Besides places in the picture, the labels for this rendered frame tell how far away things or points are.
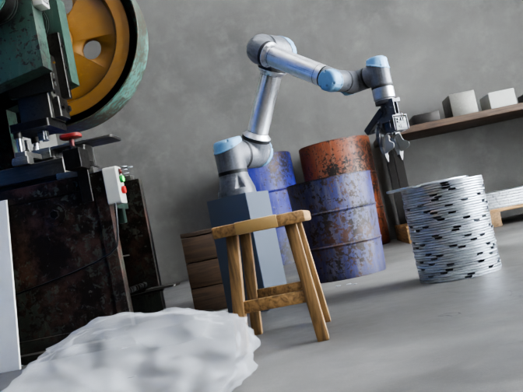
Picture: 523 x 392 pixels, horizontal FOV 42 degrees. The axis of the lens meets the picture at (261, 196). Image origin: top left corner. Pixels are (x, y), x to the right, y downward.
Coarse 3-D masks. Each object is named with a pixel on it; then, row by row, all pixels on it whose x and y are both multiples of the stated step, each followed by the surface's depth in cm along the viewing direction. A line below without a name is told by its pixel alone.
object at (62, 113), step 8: (56, 72) 282; (56, 80) 280; (56, 88) 278; (32, 96) 267; (40, 96) 267; (48, 96) 267; (56, 96) 269; (24, 104) 268; (32, 104) 267; (40, 104) 267; (48, 104) 267; (56, 104) 269; (64, 104) 270; (24, 112) 268; (32, 112) 267; (40, 112) 267; (48, 112) 267; (56, 112) 269; (64, 112) 272; (24, 120) 267; (32, 120) 267; (56, 120) 273; (64, 120) 278
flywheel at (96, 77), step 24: (72, 0) 313; (96, 0) 312; (120, 0) 307; (72, 24) 313; (96, 24) 312; (120, 24) 307; (72, 48) 312; (120, 48) 307; (96, 72) 311; (120, 72) 306; (72, 96) 312; (96, 96) 307; (72, 120) 316
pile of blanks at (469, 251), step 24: (408, 192) 243; (432, 192) 235; (456, 192) 234; (480, 192) 239; (408, 216) 253; (432, 216) 236; (456, 216) 233; (480, 216) 235; (432, 240) 246; (456, 240) 233; (480, 240) 234; (432, 264) 239; (456, 264) 233; (480, 264) 233
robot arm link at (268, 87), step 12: (276, 36) 263; (288, 48) 263; (264, 72) 266; (276, 72) 264; (264, 84) 267; (276, 84) 268; (264, 96) 268; (276, 96) 271; (252, 108) 273; (264, 108) 270; (252, 120) 273; (264, 120) 271; (252, 132) 273; (264, 132) 273; (252, 144) 273; (264, 144) 274; (264, 156) 277
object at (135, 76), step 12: (132, 0) 307; (132, 12) 321; (144, 24) 317; (144, 36) 313; (144, 48) 313; (144, 60) 316; (132, 72) 305; (132, 84) 312; (120, 96) 307; (108, 108) 307; (120, 108) 318; (84, 120) 303; (96, 120) 311
